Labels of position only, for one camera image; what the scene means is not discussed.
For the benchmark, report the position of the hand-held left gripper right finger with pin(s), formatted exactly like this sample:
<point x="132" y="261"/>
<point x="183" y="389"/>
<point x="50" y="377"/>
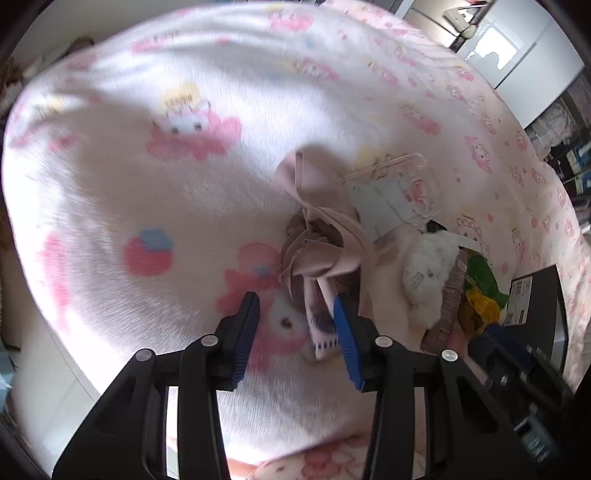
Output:
<point x="346" y="346"/>

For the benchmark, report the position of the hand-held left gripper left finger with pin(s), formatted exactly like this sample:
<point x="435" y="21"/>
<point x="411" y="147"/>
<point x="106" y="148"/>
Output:
<point x="244" y="341"/>

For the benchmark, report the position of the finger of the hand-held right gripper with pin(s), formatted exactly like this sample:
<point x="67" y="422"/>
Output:
<point x="489" y="360"/>
<point x="512" y="344"/>

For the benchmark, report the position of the black container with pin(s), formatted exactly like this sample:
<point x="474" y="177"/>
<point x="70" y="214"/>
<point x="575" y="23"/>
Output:
<point x="547" y="304"/>

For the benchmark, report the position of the green yellow snack packet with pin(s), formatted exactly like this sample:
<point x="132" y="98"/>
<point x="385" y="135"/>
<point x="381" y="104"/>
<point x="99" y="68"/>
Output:
<point x="480" y="277"/>

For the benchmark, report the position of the white plush toy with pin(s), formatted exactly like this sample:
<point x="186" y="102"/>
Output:
<point x="427" y="272"/>

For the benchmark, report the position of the clear phone case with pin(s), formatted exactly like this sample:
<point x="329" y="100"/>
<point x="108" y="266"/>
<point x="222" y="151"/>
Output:
<point x="388" y="203"/>

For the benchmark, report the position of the pink cloth garment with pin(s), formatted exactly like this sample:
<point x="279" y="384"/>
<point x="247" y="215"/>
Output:
<point x="318" y="194"/>

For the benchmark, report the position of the white blue patterned sock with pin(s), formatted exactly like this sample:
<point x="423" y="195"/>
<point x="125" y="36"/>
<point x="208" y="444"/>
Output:
<point x="321" y="337"/>

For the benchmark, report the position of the brown pleated cloth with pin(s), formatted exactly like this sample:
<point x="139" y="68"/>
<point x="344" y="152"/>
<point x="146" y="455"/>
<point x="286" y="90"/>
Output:
<point x="295" y="240"/>

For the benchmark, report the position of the pink printed blanket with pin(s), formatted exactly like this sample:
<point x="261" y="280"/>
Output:
<point x="138" y="184"/>

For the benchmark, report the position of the shelf of goods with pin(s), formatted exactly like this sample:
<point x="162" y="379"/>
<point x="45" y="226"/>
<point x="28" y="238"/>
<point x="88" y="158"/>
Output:
<point x="568" y="138"/>

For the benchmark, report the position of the white cabinet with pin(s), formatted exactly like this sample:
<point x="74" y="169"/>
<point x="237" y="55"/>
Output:
<point x="531" y="55"/>

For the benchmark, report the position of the white appliance on cabinet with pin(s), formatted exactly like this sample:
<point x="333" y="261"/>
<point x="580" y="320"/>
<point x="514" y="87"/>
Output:
<point x="461" y="18"/>

